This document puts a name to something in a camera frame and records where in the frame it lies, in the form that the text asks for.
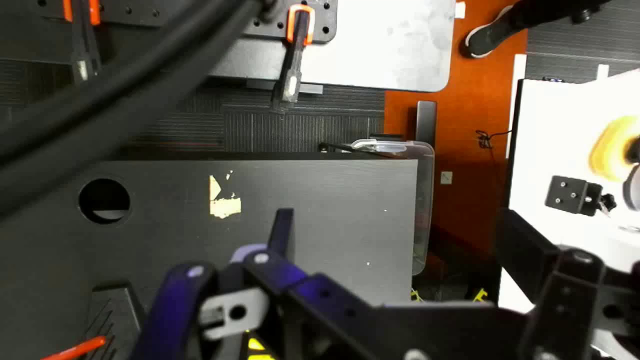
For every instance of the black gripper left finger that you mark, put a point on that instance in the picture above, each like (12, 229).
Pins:
(173, 312)

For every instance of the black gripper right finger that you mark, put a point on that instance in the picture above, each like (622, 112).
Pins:
(573, 301)

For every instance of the black stand holding red wrenches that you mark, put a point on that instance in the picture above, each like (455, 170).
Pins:
(116, 321)

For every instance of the small black block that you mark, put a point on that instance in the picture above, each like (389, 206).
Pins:
(571, 195)

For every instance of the torn beige paper scrap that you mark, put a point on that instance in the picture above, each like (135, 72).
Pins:
(222, 203)

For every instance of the grey round device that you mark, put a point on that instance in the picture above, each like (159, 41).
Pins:
(632, 190)

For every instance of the yellow tape roll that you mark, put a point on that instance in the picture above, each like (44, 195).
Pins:
(611, 151)

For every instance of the white side table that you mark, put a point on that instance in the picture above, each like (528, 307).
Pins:
(552, 133)

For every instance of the clear plastic bin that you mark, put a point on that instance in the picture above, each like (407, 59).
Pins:
(423, 200)

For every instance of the black shoe white sole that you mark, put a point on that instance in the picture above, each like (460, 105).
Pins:
(491, 36)

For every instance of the black orange bar clamp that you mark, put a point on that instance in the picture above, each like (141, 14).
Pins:
(298, 41)
(83, 41)

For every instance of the black trouser leg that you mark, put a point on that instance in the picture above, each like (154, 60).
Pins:
(561, 10)

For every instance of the white metal plate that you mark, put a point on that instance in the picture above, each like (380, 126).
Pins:
(386, 46)

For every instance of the grey metal post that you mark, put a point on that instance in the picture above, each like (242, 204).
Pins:
(426, 121)

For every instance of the black perforated bracket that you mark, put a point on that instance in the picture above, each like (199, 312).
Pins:
(326, 21)

